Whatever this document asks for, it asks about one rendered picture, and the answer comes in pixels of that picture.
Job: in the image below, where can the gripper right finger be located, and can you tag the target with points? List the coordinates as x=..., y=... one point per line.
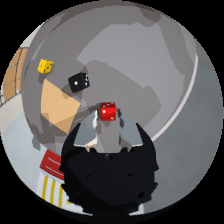
x=136, y=139

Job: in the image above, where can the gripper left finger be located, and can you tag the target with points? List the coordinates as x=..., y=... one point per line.
x=81, y=138

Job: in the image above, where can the red die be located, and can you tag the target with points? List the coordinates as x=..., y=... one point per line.
x=108, y=111

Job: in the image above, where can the yellow die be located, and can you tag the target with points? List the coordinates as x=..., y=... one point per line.
x=45, y=66

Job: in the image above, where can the tan mat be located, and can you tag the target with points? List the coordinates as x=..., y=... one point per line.
x=57, y=106

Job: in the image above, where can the black die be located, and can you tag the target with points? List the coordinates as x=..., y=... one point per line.
x=78, y=82

